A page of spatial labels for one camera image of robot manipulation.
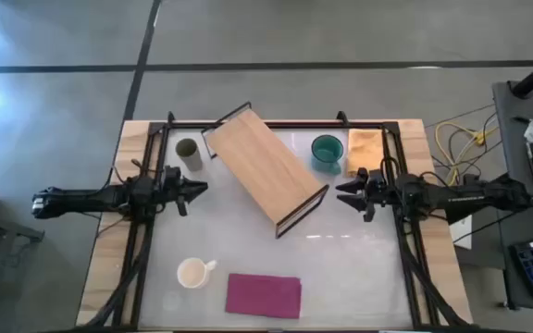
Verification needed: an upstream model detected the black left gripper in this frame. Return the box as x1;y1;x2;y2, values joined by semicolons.
156;165;209;217

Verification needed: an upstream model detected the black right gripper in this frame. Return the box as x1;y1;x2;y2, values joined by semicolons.
335;166;401;224

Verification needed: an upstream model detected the teal mug with dark rim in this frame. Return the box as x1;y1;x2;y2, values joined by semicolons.
310;134;345;177

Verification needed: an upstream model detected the white ceramic mug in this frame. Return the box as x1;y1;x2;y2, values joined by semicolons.
176;256;218;290

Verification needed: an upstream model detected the magenta folded cloth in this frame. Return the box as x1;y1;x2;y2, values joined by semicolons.
224;273;304;320

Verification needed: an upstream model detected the dark grey side desk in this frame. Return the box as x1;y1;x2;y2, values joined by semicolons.
491;80;533;205

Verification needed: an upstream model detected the olive grey handleless cup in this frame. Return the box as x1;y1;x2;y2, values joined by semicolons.
174;137;205;173

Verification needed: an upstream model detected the wooden shelf with black frame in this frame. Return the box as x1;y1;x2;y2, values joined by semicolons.
200;101;331;240

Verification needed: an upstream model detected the black metal table frame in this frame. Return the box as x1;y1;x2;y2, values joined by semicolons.
85;110;472;330

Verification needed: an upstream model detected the yellow cable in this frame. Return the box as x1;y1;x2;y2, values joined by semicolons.
434;119;500;187

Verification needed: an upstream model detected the white wall socket box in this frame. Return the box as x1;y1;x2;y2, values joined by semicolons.
448;214;474;252

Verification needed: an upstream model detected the black cable bundle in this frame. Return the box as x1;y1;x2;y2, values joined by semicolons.
83;220;155;330
398;220;469;330

